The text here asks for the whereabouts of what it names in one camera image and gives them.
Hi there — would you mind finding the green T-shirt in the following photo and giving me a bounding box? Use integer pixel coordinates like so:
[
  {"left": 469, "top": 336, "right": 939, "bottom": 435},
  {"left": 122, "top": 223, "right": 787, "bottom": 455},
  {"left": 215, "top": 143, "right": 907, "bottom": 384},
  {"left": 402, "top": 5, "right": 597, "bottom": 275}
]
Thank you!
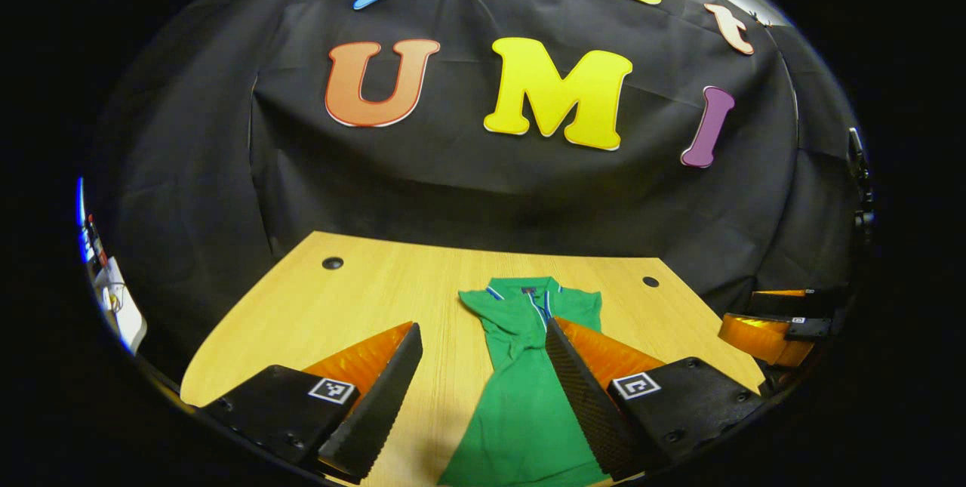
[{"left": 436, "top": 276, "right": 605, "bottom": 487}]

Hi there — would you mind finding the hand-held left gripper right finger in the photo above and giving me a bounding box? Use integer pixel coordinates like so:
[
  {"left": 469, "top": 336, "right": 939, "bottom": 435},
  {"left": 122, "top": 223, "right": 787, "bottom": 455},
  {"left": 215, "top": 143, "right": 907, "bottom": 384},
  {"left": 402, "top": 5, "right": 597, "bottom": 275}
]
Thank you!
[{"left": 543, "top": 316, "right": 767, "bottom": 482}]

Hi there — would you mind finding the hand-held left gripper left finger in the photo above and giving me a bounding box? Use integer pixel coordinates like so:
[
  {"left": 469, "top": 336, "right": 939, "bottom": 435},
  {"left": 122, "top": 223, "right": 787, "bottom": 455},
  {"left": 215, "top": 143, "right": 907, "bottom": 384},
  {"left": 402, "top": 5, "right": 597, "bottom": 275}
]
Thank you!
[{"left": 202, "top": 321, "right": 425, "bottom": 482}]

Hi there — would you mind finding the black metal stand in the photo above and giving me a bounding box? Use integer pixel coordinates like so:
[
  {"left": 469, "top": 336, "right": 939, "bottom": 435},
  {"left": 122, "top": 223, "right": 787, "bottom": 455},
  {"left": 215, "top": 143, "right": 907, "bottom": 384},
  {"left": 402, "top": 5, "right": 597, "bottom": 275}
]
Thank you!
[{"left": 847, "top": 127, "right": 876, "bottom": 246}]

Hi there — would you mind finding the black backdrop cloth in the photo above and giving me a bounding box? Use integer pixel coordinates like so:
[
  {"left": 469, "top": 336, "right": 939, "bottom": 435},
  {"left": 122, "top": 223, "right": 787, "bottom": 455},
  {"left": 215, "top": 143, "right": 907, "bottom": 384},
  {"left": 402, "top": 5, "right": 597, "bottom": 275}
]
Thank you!
[{"left": 83, "top": 0, "right": 869, "bottom": 382}]

